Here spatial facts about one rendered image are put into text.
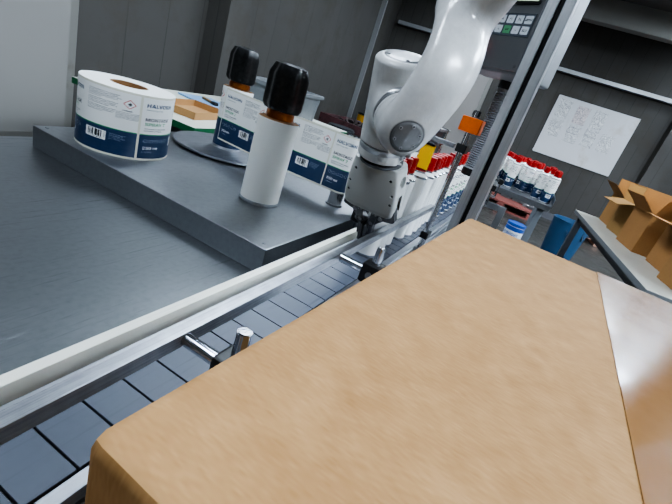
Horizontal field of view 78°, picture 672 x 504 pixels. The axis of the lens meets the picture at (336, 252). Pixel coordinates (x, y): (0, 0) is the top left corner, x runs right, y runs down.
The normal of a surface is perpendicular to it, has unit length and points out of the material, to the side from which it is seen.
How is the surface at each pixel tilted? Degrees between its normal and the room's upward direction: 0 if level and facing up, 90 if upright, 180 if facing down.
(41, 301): 0
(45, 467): 0
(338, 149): 90
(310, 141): 90
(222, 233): 90
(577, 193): 90
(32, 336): 0
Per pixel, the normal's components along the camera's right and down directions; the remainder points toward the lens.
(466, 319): 0.30, -0.88
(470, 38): 0.46, -0.03
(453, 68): 0.31, 0.21
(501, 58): -0.84, -0.07
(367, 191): -0.55, 0.52
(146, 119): 0.73, 0.47
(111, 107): 0.08, 0.41
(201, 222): -0.44, 0.21
